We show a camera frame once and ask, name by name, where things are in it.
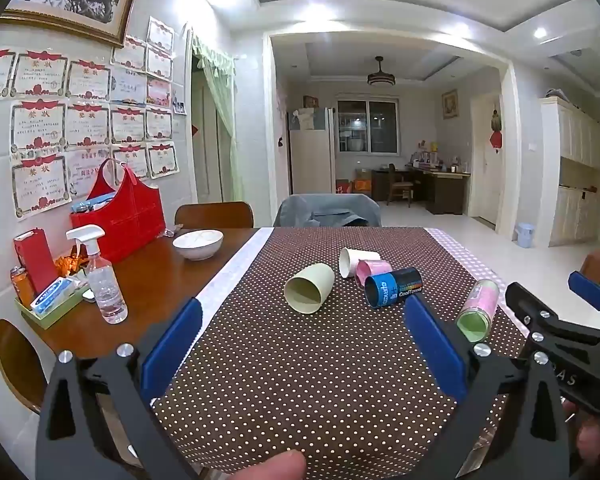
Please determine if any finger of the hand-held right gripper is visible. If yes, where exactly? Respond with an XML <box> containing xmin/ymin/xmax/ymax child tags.
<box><xmin>505</xmin><ymin>282</ymin><xmax>561</xmax><ymax>332</ymax></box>
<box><xmin>569</xmin><ymin>271</ymin><xmax>600</xmax><ymax>333</ymax></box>

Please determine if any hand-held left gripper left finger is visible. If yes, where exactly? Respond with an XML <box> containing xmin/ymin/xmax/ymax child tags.
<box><xmin>36</xmin><ymin>297</ymin><xmax>203</xmax><ymax>480</ymax></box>

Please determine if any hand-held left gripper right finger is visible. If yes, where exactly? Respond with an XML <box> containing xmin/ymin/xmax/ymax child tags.
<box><xmin>402</xmin><ymin>294</ymin><xmax>573</xmax><ymax>480</ymax></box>

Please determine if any pink cup with green inside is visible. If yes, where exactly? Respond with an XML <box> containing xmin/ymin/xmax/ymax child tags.
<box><xmin>456</xmin><ymin>278</ymin><xmax>501</xmax><ymax>344</ymax></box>

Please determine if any blue and black cup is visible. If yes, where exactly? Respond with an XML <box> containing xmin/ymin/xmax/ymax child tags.
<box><xmin>364</xmin><ymin>267</ymin><xmax>424</xmax><ymax>309</ymax></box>

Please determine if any pink paper cup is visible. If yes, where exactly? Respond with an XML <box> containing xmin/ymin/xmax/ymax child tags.
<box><xmin>355</xmin><ymin>259</ymin><xmax>393</xmax><ymax>288</ymax></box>

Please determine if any white paper cup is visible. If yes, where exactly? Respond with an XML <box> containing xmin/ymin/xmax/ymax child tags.
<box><xmin>338</xmin><ymin>247</ymin><xmax>382</xmax><ymax>279</ymax></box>

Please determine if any cream paper cup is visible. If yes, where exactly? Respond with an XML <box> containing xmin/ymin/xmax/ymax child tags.
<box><xmin>284</xmin><ymin>262</ymin><xmax>336</xmax><ymax>316</ymax></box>

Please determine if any person's right hand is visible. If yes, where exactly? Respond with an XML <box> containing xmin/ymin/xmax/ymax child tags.
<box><xmin>562</xmin><ymin>401</ymin><xmax>600</xmax><ymax>468</ymax></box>

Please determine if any person's left hand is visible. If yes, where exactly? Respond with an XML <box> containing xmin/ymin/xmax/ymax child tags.
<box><xmin>200</xmin><ymin>450</ymin><xmax>309</xmax><ymax>480</ymax></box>

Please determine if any clear spray bottle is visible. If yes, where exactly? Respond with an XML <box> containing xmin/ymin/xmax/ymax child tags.
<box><xmin>65</xmin><ymin>225</ymin><xmax>129</xmax><ymax>325</ymax></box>

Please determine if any white bowl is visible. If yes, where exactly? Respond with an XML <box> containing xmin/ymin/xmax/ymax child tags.
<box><xmin>172</xmin><ymin>229</ymin><xmax>225</xmax><ymax>262</ymax></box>

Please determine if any green tray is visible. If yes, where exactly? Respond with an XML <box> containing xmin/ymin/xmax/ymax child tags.
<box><xmin>14</xmin><ymin>280</ymin><xmax>92</xmax><ymax>331</ymax></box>

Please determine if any red tote bag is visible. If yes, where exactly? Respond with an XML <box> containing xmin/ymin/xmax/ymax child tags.
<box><xmin>70</xmin><ymin>157</ymin><xmax>167</xmax><ymax>264</ymax></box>

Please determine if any gold foil wrapper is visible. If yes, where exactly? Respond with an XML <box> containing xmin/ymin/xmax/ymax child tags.
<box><xmin>55</xmin><ymin>255</ymin><xmax>88</xmax><ymax>277</ymax></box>

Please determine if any blue and white tissue pack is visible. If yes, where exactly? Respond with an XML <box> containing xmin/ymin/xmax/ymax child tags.
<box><xmin>30</xmin><ymin>276</ymin><xmax>77</xmax><ymax>317</ymax></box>

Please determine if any white door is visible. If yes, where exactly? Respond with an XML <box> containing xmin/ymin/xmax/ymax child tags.
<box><xmin>470</xmin><ymin>95</ymin><xmax>503</xmax><ymax>225</ymax></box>

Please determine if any brown polka dot tablecloth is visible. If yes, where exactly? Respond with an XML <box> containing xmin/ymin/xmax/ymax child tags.
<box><xmin>150</xmin><ymin>226</ymin><xmax>528</xmax><ymax>480</ymax></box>

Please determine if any dark wooden desk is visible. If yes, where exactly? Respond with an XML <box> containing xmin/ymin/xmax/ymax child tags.
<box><xmin>371</xmin><ymin>162</ymin><xmax>472</xmax><ymax>216</ymax></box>

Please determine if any blue and white packet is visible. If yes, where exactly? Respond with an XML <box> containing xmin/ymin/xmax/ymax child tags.
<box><xmin>72</xmin><ymin>199</ymin><xmax>116</xmax><ymax>213</ymax></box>

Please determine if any red box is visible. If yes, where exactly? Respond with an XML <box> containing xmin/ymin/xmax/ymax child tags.
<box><xmin>13</xmin><ymin>228</ymin><xmax>59</xmax><ymax>295</ymax></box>

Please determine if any orange drink can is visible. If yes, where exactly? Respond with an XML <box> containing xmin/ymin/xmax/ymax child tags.
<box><xmin>10</xmin><ymin>266</ymin><xmax>36</xmax><ymax>308</ymax></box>

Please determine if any dark desk chair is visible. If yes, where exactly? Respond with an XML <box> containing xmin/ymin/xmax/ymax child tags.
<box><xmin>386</xmin><ymin>162</ymin><xmax>415</xmax><ymax>207</ymax></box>

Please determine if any grey jacket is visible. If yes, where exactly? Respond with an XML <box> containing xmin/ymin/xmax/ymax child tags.
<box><xmin>272</xmin><ymin>193</ymin><xmax>383</xmax><ymax>228</ymax></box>

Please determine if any red door ornament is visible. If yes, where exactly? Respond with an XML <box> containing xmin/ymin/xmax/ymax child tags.
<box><xmin>487</xmin><ymin>102</ymin><xmax>505</xmax><ymax>152</ymax></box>

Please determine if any cardboard box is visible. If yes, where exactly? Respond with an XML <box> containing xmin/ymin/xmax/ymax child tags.
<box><xmin>352</xmin><ymin>167</ymin><xmax>373</xmax><ymax>195</ymax></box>

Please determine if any framed portrait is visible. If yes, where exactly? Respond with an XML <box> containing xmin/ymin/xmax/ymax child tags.
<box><xmin>441</xmin><ymin>89</ymin><xmax>459</xmax><ymax>121</ymax></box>

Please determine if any beige refrigerator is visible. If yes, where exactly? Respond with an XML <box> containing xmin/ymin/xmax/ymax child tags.
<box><xmin>287</xmin><ymin>106</ymin><xmax>337</xmax><ymax>196</ymax></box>

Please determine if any window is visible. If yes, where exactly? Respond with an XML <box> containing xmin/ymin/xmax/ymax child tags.
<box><xmin>336</xmin><ymin>100</ymin><xmax>398</xmax><ymax>155</ymax></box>

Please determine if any green door curtain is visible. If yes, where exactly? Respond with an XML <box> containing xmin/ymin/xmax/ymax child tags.
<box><xmin>191</xmin><ymin>30</ymin><xmax>245</xmax><ymax>203</ymax></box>

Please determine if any group of award certificates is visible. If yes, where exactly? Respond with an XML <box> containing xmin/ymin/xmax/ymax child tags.
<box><xmin>0</xmin><ymin>16</ymin><xmax>188</xmax><ymax>221</ymax></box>

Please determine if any round ceiling lamp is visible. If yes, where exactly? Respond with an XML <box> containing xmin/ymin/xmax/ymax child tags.
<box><xmin>366</xmin><ymin>56</ymin><xmax>397</xmax><ymax>87</ymax></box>

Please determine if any cream wall cabinet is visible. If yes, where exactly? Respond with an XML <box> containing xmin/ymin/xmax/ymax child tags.
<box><xmin>539</xmin><ymin>96</ymin><xmax>600</xmax><ymax>248</ymax></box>

